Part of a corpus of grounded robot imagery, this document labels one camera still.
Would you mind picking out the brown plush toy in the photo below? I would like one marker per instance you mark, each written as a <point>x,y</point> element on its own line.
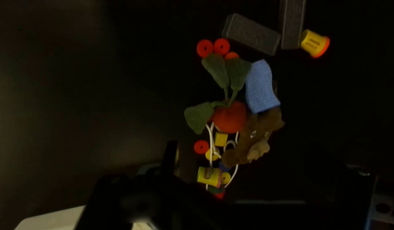
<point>255,136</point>

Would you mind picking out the red plush radish green leaves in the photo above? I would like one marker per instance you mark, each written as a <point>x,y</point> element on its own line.
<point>229,117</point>

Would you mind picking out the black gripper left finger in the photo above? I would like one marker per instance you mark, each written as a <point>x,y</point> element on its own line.
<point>120,205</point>

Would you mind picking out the yellow toy peg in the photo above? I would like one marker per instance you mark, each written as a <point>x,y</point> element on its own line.
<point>209,177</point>

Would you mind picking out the yellow toy bead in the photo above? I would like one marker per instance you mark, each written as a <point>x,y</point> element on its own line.
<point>211,155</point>
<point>220,140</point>

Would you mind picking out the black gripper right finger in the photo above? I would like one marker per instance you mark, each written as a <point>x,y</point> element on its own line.
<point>376,200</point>

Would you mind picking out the yellow toy block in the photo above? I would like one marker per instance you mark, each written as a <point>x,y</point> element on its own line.
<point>313,44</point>

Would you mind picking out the small red toy bead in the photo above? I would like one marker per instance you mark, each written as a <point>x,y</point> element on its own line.
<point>217,196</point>

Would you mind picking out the red toy disc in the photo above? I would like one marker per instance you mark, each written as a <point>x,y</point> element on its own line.
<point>221,47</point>
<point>231,56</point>
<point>203,48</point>
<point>200,148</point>

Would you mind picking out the blue sponge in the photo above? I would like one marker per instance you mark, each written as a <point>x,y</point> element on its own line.
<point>261,88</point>

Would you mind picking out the dark grey foam block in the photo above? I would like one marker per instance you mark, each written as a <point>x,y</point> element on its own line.
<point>250,34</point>
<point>293,24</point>

